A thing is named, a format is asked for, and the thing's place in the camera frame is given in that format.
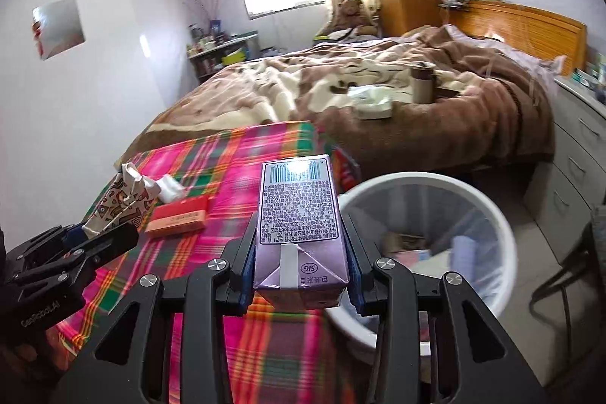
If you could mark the cluttered shelf desk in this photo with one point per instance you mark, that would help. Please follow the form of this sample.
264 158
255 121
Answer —
222 53

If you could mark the wooden bed headboard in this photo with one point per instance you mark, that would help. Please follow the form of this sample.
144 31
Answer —
521 25

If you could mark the dried branches decoration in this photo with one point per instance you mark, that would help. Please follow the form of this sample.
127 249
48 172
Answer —
210 6

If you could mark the brown bed with blanket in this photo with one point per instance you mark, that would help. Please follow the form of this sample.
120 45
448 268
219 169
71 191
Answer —
284 82

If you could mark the red and blue packet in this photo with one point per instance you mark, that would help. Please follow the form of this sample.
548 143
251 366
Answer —
348 169

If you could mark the square wall mirror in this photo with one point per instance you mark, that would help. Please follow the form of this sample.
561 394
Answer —
59 27

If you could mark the patterned paper bag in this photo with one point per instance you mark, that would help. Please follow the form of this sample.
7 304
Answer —
120 200

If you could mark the pale pillow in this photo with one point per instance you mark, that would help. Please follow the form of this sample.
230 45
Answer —
544 63

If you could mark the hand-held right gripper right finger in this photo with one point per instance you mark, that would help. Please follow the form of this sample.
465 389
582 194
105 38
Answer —
352 271

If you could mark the purple drink carton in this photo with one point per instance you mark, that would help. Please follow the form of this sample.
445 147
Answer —
298 205

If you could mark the brown teddy bear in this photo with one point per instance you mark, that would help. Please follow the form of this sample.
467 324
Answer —
352 13

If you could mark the pink plaid blanket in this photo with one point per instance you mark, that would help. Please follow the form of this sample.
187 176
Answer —
227 158

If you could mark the flat red box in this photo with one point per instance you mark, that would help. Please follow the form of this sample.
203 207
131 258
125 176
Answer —
177 217

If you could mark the brown cylindrical cup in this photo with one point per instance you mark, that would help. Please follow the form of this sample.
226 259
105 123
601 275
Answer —
421 87

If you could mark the small white foam sleeve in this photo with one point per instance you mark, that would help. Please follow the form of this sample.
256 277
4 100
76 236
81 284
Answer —
169 190

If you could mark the white drawer dresser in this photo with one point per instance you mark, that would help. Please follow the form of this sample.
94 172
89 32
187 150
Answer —
573 158

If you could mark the cluster of toiletry bottles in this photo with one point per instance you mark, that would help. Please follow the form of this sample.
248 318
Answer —
592 77

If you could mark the white plastic waste bin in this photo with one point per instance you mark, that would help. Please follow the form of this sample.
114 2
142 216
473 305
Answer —
473 195

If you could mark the white tissue pack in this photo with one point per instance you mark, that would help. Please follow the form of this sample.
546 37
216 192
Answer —
371 101

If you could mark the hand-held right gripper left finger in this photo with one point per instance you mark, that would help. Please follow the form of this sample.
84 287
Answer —
248 262

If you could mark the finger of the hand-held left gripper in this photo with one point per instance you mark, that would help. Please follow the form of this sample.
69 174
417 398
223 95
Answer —
109 243
75 236

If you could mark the black chair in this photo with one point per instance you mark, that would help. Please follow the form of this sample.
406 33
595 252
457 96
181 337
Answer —
597 233

